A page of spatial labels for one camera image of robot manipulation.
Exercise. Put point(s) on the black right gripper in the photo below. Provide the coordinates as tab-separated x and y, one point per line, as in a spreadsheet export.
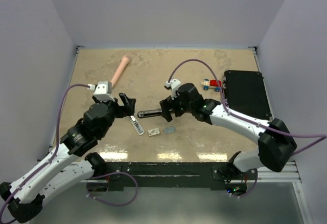
167	103

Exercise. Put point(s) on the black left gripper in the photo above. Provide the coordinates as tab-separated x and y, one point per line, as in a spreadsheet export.
128	108

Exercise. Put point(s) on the black stapler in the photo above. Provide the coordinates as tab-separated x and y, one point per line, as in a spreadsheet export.
149	113

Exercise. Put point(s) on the staple tray with staples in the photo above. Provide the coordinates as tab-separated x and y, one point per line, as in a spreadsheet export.
169	130

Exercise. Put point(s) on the grey staple box sleeve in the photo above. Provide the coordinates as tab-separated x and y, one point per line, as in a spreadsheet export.
153	132

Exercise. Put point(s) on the light blue small stapler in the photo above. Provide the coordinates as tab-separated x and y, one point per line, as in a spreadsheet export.
136	125

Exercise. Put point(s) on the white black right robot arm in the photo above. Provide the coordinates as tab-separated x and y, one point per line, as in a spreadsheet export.
275	147

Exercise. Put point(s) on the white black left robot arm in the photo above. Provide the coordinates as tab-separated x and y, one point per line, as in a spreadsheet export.
69	161

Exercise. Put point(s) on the pink toy microphone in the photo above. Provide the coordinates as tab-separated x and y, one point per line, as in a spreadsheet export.
124	61

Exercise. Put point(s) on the red toy block car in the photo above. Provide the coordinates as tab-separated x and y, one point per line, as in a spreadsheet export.
211	84

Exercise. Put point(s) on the black hard case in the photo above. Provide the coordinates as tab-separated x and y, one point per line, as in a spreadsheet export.
244	91

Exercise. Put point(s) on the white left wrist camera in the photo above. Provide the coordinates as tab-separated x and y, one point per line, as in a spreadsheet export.
101	91

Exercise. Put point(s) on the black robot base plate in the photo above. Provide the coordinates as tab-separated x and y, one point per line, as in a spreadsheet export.
120	175

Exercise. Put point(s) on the aluminium frame rail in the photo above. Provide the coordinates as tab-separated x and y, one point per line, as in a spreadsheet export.
289	174

